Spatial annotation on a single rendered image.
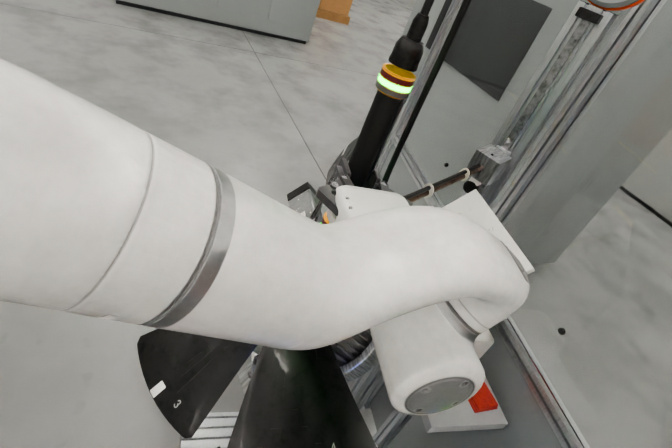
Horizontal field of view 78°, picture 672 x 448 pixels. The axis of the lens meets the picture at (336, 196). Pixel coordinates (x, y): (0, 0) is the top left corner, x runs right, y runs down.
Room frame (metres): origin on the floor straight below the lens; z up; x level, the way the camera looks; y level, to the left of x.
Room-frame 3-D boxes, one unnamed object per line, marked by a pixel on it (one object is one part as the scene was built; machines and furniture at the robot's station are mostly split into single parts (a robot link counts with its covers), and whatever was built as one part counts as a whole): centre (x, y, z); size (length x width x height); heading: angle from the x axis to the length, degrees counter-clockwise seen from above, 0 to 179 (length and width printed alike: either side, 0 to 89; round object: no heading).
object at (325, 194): (0.43, -0.01, 1.51); 0.08 x 0.06 x 0.01; 83
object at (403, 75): (0.52, -0.01, 1.65); 0.04 x 0.04 x 0.03
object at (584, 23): (1.09, -0.37, 1.48); 0.05 x 0.03 x 0.62; 58
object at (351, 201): (0.42, -0.06, 1.50); 0.11 x 0.10 x 0.07; 24
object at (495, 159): (1.05, -0.34, 1.39); 0.10 x 0.07 x 0.08; 148
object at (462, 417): (0.84, -0.47, 0.85); 0.36 x 0.24 x 0.03; 23
